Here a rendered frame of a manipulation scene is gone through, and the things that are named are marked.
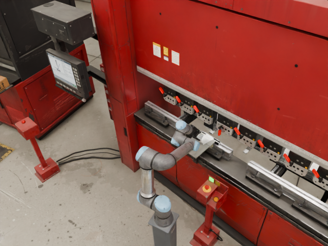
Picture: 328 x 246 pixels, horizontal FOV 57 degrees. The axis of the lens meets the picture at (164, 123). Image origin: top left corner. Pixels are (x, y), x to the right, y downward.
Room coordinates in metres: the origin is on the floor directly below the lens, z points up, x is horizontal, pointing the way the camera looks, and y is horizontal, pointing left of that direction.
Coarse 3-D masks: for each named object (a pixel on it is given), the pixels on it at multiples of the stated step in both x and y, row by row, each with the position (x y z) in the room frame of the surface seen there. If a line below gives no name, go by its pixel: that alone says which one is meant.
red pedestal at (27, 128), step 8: (24, 120) 2.47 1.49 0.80; (24, 128) 2.34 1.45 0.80; (32, 128) 2.35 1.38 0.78; (24, 136) 2.29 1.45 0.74; (32, 136) 2.33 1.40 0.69; (32, 144) 2.39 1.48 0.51; (40, 152) 2.40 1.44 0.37; (40, 160) 2.38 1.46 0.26; (48, 160) 2.50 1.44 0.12; (40, 168) 2.37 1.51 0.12; (48, 168) 2.37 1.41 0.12; (56, 168) 2.41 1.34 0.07; (40, 176) 2.34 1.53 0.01; (48, 176) 2.33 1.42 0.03
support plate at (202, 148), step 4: (196, 140) 1.86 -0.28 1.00; (212, 140) 1.85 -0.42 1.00; (200, 144) 1.80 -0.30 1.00; (204, 144) 1.80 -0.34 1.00; (208, 144) 1.80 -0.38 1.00; (200, 148) 1.75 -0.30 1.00; (204, 148) 1.75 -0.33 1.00; (192, 152) 1.71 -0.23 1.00; (196, 152) 1.71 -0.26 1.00; (200, 152) 1.71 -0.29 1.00; (192, 156) 1.67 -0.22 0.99; (196, 156) 1.67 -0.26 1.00
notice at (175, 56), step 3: (171, 51) 2.16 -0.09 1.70; (174, 51) 2.14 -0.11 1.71; (171, 54) 2.16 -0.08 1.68; (174, 54) 2.14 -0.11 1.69; (177, 54) 2.12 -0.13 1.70; (171, 57) 2.16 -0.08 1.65; (174, 57) 2.14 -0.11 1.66; (177, 57) 2.12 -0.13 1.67; (174, 60) 2.14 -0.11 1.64; (177, 60) 2.12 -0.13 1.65; (174, 63) 2.14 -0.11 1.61; (177, 63) 2.12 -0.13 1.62
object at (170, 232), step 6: (174, 216) 1.26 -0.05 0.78; (150, 222) 1.22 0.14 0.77; (174, 222) 1.21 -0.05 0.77; (156, 228) 1.18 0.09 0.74; (162, 228) 1.16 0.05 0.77; (168, 228) 1.16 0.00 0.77; (174, 228) 1.22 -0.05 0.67; (156, 234) 1.19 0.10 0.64; (162, 234) 1.16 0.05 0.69; (168, 234) 1.15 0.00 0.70; (174, 234) 1.22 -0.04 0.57; (156, 240) 1.19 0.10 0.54; (162, 240) 1.16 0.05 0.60; (168, 240) 1.15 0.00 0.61; (174, 240) 1.22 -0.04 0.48
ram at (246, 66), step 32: (160, 0) 2.24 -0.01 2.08; (192, 0) 2.03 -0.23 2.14; (160, 32) 2.25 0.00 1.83; (192, 32) 2.01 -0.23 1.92; (224, 32) 1.82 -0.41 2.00; (256, 32) 1.66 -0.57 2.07; (288, 32) 1.53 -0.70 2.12; (160, 64) 2.26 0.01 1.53; (192, 64) 2.00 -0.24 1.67; (224, 64) 1.80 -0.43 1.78; (256, 64) 1.64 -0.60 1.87; (288, 64) 1.50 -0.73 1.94; (320, 64) 1.38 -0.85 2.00; (224, 96) 1.78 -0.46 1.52; (256, 96) 1.61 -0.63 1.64; (288, 96) 1.46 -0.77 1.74; (320, 96) 1.34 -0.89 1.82; (288, 128) 1.42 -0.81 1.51; (320, 128) 1.29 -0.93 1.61
